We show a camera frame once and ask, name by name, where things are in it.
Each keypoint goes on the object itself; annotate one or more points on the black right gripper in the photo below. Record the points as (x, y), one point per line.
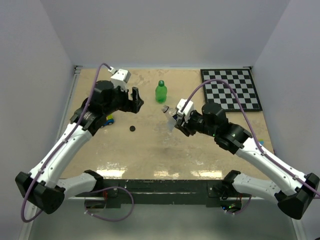
(185, 125)

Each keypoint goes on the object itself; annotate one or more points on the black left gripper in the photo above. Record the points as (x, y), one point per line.
(132, 105)

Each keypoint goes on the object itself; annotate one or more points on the clear Pepsi bottle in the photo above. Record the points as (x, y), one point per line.
(171, 115)

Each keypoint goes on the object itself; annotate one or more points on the black bottle cap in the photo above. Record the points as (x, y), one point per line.
(132, 128)

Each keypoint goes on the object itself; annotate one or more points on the green plastic bottle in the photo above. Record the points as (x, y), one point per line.
(161, 93)

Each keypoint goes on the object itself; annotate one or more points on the green bottle cap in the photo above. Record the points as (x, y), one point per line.
(161, 83)

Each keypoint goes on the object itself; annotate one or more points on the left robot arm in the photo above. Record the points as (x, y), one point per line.
(42, 185)

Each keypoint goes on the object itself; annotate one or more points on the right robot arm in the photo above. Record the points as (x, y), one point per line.
(291, 189)

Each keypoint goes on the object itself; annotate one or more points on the colourful toy car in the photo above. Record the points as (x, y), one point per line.
(109, 121)

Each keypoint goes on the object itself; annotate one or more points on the black white chessboard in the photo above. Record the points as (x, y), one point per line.
(240, 92)

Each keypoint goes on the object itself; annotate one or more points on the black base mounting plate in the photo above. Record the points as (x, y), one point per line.
(209, 193)

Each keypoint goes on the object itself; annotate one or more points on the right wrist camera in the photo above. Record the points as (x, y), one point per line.
(184, 108)

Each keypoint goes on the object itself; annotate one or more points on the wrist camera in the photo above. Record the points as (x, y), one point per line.
(120, 78)
(184, 108)

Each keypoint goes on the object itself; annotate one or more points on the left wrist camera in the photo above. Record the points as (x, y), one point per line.
(120, 78)

